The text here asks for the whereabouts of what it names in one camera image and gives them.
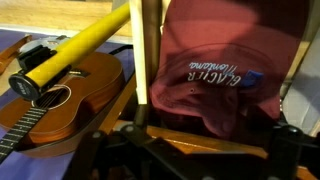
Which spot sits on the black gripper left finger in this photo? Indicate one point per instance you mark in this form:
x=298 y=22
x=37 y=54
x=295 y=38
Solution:
x=98 y=155

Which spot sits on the brown acoustic guitar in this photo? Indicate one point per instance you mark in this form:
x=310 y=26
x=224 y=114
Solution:
x=53 y=124

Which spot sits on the maroon Glacier Montana cap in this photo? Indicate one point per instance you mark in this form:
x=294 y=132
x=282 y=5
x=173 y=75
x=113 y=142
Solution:
x=219 y=58

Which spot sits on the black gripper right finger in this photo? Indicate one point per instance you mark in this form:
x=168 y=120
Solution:
x=287 y=147

